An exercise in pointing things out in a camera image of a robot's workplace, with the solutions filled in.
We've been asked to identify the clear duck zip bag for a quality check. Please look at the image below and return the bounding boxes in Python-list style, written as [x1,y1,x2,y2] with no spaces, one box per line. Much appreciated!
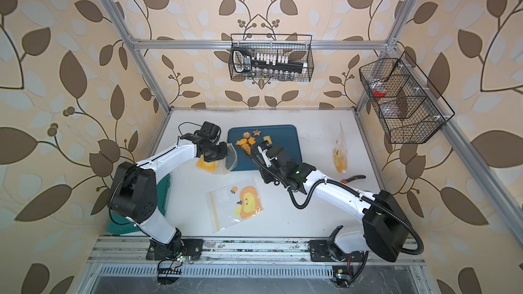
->
[333,125,348,174]

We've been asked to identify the orange duck zip bag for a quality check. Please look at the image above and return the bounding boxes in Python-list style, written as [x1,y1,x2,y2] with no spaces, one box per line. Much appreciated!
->
[196,144,238,175]

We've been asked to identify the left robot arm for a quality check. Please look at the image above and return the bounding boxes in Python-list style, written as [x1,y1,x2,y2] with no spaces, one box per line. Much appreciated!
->
[107,122,227,252]

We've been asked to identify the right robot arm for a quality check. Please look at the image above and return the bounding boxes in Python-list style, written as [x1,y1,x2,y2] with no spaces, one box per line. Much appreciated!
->
[249,142,410,262]

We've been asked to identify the clear zip bag yellow strip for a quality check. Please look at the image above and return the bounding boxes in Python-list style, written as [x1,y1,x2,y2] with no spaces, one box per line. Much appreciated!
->
[206,178,264,233]

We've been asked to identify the teal tray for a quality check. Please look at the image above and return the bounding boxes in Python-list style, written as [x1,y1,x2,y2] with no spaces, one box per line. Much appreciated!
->
[227,125,302,172]

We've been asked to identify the orange cookie cluster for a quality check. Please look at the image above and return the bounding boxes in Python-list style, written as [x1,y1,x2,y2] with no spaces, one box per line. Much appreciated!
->
[236,137,256,155]

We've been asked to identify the green box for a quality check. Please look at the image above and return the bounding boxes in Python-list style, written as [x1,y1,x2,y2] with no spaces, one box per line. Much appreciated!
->
[106,174,171,235]

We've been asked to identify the red item in basket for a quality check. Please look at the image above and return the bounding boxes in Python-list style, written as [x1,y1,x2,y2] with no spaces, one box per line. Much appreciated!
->
[373,88,387,98]

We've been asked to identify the orange handled pliers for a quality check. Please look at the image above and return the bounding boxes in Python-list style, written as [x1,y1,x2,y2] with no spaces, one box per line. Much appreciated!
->
[341,175,366,184]

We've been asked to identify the back wire basket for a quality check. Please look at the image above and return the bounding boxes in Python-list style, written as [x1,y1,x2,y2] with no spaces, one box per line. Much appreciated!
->
[228,33,315,82]

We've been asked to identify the wire basket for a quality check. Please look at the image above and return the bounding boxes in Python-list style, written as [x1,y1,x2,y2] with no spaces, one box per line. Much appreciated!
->
[228,33,315,82]
[359,52,455,144]

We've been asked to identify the black corrugated cable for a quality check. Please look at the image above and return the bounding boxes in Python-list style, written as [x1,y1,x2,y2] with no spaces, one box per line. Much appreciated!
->
[248,142,425,287]

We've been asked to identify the right wire basket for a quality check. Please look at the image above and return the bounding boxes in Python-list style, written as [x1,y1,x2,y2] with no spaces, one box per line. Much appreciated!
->
[359,52,455,144]

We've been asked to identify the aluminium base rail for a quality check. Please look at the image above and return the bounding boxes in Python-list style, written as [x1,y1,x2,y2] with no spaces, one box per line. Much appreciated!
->
[87,236,426,266]

